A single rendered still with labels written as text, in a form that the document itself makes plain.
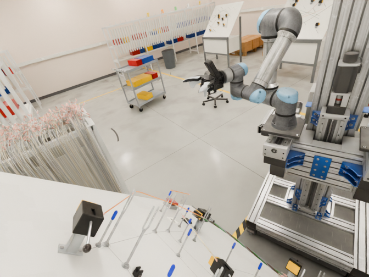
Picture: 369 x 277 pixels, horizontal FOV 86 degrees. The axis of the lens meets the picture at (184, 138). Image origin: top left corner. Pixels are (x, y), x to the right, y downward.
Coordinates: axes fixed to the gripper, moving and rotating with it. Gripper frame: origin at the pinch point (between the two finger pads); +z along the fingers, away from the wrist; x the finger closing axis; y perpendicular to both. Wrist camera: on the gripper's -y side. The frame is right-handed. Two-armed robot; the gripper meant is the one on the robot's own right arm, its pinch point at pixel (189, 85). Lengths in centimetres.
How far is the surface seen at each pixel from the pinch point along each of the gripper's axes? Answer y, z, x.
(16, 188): -8, 69, -30
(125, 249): 5, 51, -53
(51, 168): 31, 79, 24
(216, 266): 13, 34, -66
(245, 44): 184, -481, 450
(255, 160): 165, -113, 41
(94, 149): 29, 55, 22
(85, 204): -11, 53, -49
